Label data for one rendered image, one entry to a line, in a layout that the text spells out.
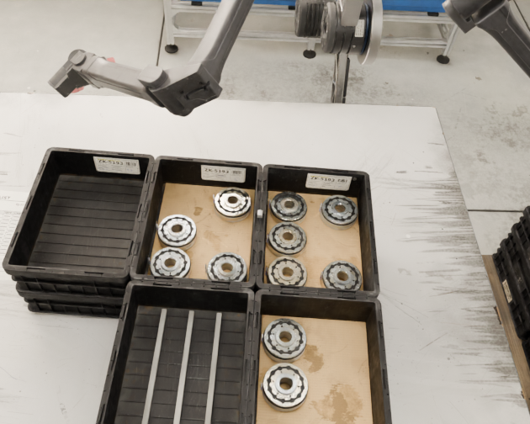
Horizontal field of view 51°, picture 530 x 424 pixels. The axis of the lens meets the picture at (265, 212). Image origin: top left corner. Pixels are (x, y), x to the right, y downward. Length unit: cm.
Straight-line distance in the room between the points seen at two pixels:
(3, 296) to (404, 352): 109
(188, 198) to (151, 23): 224
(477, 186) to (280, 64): 133
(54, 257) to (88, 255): 9
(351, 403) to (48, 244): 87
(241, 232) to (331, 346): 40
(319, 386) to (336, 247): 39
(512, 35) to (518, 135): 227
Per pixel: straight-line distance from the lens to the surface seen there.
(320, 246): 153
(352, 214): 158
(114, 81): 132
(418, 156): 202
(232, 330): 139
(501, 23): 112
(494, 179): 308
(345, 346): 140
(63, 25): 377
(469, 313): 170
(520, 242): 236
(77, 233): 158
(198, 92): 113
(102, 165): 164
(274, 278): 142
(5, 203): 187
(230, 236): 152
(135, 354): 138
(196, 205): 159
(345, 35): 166
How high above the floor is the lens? 208
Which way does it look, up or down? 53 degrees down
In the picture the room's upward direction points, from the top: 6 degrees clockwise
